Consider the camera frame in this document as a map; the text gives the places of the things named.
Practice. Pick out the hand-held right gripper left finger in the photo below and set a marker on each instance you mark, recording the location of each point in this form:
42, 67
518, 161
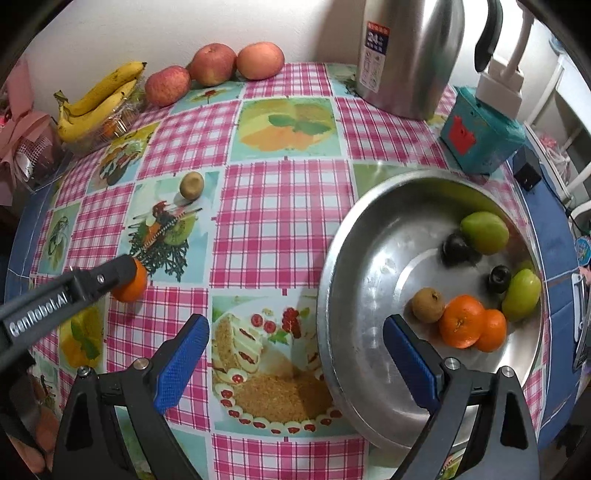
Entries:
182, 364

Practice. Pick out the pink flower bouquet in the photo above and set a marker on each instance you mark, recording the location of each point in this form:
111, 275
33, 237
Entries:
23, 129

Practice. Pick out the clear plastic fruit container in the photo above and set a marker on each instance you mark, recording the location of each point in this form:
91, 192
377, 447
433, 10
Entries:
115, 127

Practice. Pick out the yellow banana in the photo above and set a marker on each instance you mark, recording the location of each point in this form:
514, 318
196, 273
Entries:
106, 87
92, 117

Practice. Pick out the brown kiwi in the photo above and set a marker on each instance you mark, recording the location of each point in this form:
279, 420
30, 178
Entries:
191, 184
427, 304

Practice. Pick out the black power adapter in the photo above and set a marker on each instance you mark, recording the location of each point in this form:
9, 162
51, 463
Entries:
527, 168

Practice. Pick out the green jujube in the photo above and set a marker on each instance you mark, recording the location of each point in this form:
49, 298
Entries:
485, 232
521, 295

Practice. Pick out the blue round badge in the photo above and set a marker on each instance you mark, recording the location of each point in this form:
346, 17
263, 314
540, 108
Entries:
582, 248

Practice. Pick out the red apple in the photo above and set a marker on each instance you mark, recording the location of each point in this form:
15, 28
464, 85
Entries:
213, 64
167, 85
260, 60

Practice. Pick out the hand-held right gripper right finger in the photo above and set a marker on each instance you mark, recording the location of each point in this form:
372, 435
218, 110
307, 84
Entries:
411, 364

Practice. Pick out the checked fruit-print tablecloth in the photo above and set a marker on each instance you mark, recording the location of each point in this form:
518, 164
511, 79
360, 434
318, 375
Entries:
277, 203

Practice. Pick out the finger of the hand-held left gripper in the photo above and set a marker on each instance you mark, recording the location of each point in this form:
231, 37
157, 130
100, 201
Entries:
101, 277

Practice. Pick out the stainless steel thermos jug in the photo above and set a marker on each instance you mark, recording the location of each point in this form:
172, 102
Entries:
415, 55

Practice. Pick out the white shelf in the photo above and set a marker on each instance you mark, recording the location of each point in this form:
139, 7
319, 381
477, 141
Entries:
568, 120

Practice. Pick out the orange tangerine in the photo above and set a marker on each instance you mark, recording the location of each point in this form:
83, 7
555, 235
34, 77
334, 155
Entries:
494, 330
134, 287
461, 321

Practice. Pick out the teal box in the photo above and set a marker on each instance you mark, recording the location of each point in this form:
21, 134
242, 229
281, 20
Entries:
480, 134

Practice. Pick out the silver device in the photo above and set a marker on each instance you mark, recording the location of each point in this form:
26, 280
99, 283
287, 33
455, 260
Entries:
581, 323

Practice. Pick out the dark plum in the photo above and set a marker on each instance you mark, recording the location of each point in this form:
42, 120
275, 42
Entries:
455, 249
499, 278

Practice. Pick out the stainless steel basin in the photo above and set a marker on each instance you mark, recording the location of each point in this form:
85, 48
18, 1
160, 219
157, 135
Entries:
392, 277

